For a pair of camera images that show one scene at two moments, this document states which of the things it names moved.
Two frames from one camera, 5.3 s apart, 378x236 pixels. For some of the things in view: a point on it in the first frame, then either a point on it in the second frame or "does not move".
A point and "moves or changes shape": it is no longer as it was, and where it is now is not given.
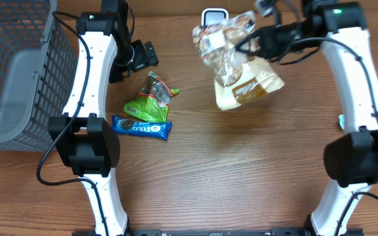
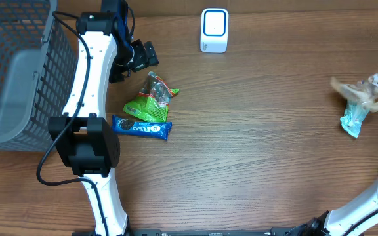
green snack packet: x=153 y=103 does not move
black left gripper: x=146 y=57 does not move
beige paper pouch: x=239 y=77 moves or changes shape
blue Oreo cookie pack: x=158 y=130 does not move
